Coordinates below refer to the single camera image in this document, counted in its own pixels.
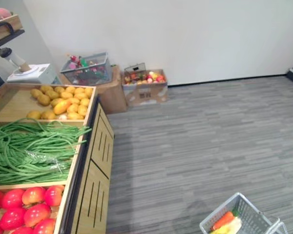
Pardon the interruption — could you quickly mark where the printed cardboard box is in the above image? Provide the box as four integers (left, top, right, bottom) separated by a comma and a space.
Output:
122, 69, 168, 107

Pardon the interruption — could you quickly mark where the white bag roll black cap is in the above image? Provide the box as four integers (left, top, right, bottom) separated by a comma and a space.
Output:
0, 47, 31, 73

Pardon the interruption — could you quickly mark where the white weighing scale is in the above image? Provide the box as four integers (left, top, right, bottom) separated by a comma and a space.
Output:
6, 63, 57, 85

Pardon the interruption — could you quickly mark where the clear plastic wrap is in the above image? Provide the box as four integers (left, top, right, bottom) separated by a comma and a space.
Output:
24, 149, 69, 174

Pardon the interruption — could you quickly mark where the toy fruit pile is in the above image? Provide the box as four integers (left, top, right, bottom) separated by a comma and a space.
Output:
123, 70, 167, 86

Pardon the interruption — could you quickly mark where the colourful toy food pile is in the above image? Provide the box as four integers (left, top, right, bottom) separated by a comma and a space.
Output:
66, 54, 108, 83

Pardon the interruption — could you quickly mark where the large grey mesh basket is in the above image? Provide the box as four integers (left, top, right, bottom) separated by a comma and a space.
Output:
60, 52, 113, 86

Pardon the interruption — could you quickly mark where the orange yellow mango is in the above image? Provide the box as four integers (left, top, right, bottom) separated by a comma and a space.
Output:
53, 99, 72, 115

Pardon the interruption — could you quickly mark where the wooden shelf crate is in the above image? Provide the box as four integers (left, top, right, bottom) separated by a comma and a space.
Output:
0, 14, 23, 45

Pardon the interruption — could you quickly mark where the white radish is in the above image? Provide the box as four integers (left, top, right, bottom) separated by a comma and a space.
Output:
229, 216, 243, 233

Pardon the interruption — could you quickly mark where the plain brown cardboard box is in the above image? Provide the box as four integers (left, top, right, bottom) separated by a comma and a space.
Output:
58, 64, 127, 115

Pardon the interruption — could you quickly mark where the wooden produce display stand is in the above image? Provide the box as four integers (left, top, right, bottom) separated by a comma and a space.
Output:
0, 82, 115, 234

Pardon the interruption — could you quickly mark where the yellow corn cob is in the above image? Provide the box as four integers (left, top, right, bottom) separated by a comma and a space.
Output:
209, 223, 232, 234

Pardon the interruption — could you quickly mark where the black baseboard strip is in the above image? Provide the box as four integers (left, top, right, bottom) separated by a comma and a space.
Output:
167, 73, 290, 87

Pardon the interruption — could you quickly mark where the green long beans heap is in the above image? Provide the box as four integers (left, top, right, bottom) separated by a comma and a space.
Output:
0, 117, 92, 186

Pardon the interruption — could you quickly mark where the orange carrot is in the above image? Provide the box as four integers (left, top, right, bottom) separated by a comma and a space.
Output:
211, 211, 234, 231

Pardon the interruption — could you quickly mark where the pink peach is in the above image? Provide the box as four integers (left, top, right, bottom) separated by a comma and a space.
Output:
0, 7, 13, 19

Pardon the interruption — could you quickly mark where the grey plastic shopping basket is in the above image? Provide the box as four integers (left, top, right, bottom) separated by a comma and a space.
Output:
199, 192, 289, 234

